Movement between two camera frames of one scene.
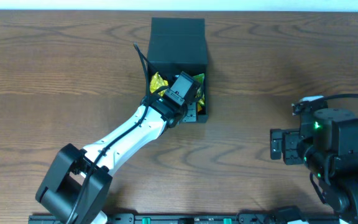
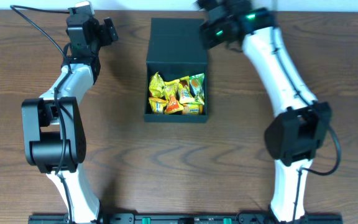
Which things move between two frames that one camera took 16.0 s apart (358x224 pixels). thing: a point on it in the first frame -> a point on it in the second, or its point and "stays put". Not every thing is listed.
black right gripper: [291, 140] -> [205, 31]
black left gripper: [194, 116] -> [105, 39]
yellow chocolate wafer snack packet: [157, 82] stays put
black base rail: [188, 219] stays put
